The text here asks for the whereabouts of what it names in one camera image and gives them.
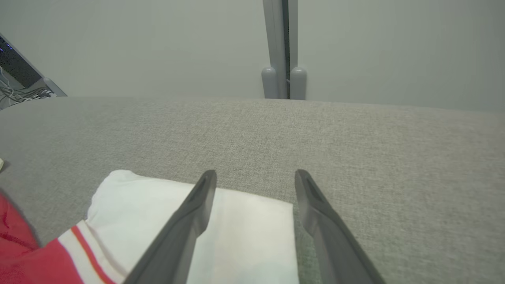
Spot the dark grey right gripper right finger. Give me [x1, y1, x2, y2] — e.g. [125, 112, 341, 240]
[294, 169, 385, 284]

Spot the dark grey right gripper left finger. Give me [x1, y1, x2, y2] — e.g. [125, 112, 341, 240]
[123, 170, 218, 284]

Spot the red basketball jersey with lettering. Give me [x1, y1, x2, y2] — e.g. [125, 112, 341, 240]
[0, 170, 300, 284]

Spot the grey partition post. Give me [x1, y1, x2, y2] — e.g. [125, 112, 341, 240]
[261, 0, 308, 100]

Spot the bundle of loose cables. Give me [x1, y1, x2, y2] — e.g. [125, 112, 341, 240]
[0, 67, 54, 106]

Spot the dark equipment with grey frame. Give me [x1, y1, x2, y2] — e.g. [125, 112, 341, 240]
[0, 34, 68, 110]

